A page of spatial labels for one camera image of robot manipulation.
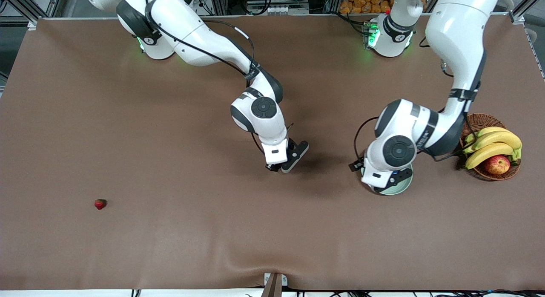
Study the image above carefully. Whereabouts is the pale green plate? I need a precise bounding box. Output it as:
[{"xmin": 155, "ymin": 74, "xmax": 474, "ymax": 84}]
[{"xmin": 361, "ymin": 169, "xmax": 413, "ymax": 196}]

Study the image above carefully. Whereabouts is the brown table cover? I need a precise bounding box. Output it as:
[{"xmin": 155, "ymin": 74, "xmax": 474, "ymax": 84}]
[{"xmin": 0, "ymin": 14, "xmax": 545, "ymax": 291}]

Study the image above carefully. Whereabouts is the red apple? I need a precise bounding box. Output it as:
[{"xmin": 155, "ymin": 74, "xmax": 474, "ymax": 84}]
[{"xmin": 484, "ymin": 155, "xmax": 511, "ymax": 175}]

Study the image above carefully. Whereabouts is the brown wicker basket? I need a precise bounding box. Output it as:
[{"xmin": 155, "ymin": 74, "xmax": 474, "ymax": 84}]
[{"xmin": 459, "ymin": 113, "xmax": 521, "ymax": 181}]

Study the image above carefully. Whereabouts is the white connector block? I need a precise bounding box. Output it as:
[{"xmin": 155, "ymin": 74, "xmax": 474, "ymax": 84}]
[{"xmin": 266, "ymin": 6, "xmax": 310, "ymax": 15}]

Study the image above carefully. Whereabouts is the bag of orange fruit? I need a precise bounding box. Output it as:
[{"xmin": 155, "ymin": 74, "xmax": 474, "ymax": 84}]
[{"xmin": 339, "ymin": 0, "xmax": 394, "ymax": 14}]

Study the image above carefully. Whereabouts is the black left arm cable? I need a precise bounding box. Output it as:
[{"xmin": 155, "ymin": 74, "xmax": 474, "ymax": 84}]
[{"xmin": 353, "ymin": 37, "xmax": 479, "ymax": 161}]

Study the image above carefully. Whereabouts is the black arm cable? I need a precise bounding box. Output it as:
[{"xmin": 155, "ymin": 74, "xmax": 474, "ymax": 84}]
[
  {"xmin": 353, "ymin": 37, "xmax": 479, "ymax": 161},
  {"xmin": 145, "ymin": 0, "xmax": 267, "ymax": 156}
]

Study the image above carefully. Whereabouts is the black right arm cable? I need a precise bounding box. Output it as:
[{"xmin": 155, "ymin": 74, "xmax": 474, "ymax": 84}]
[{"xmin": 145, "ymin": 0, "xmax": 267, "ymax": 156}]

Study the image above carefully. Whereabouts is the metal table bracket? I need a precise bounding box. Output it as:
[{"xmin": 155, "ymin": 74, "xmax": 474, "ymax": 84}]
[{"xmin": 261, "ymin": 272, "xmax": 288, "ymax": 297}]

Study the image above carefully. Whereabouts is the aluminium frame post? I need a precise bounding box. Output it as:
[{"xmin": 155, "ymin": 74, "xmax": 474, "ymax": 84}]
[
  {"xmin": 0, "ymin": 0, "xmax": 47, "ymax": 31},
  {"xmin": 509, "ymin": 0, "xmax": 545, "ymax": 25}
]

